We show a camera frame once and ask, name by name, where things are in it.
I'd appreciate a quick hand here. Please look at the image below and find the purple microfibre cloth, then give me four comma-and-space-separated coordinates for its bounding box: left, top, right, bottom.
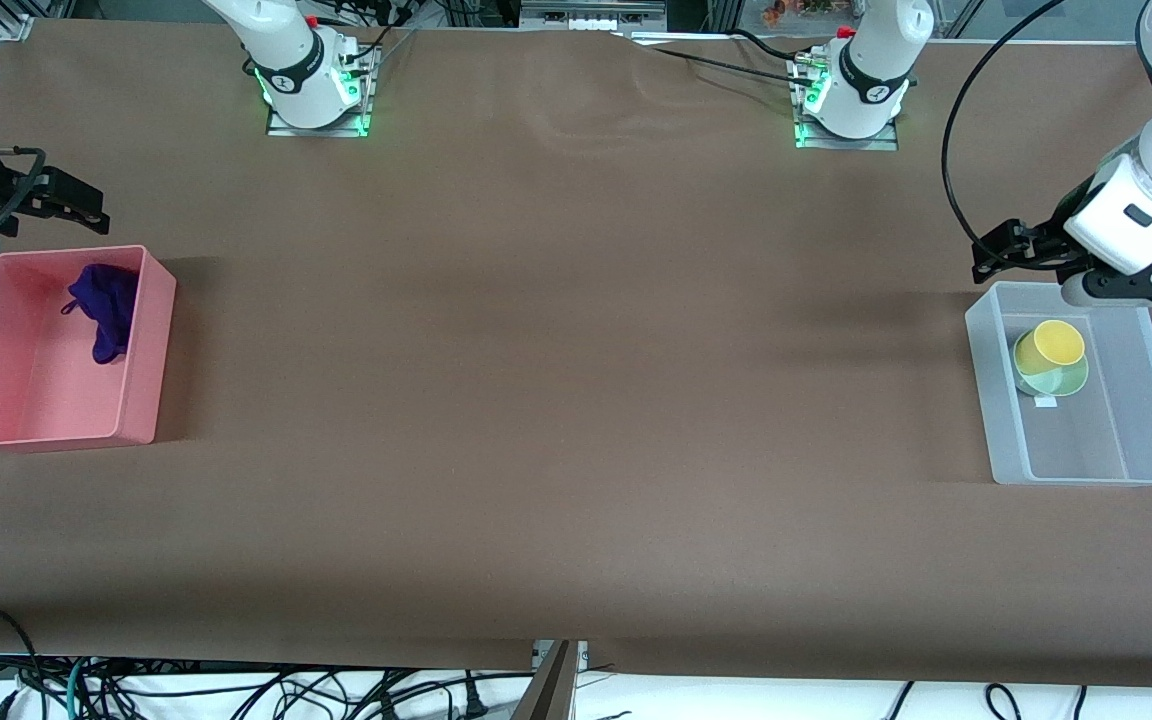
61, 263, 140, 366

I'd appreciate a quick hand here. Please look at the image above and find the brown angled beam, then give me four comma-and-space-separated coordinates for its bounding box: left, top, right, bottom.
514, 640, 578, 720

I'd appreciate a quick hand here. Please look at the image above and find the pink plastic bin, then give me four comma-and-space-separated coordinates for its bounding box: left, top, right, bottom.
0, 245, 178, 451

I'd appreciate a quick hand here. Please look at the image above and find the yellow plastic cup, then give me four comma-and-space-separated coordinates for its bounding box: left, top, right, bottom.
1014, 319, 1088, 377

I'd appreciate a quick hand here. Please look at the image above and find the brown table cover sheet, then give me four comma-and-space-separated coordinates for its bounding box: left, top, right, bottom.
0, 18, 1152, 691

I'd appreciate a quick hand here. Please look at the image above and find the grey power strip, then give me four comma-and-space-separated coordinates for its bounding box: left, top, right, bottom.
519, 0, 669, 33

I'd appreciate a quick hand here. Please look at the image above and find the pale green bowl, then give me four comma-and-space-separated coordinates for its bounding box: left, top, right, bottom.
1012, 335, 1091, 398

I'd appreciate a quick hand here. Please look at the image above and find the thin black base cable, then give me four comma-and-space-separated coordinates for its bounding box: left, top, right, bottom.
731, 28, 817, 61
624, 38, 819, 83

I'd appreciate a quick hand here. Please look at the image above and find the orange background clutter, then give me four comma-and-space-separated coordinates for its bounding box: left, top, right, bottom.
761, 0, 843, 27

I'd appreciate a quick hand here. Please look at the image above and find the black right base cable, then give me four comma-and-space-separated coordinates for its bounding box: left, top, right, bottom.
331, 0, 419, 63

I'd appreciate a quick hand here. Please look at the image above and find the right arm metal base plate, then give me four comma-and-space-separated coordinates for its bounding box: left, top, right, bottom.
265, 45, 373, 139

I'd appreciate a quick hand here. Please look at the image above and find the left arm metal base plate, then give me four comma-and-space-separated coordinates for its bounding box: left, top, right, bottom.
794, 55, 900, 152

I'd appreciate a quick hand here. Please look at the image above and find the clear plastic bin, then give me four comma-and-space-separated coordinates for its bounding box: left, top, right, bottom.
965, 281, 1152, 487

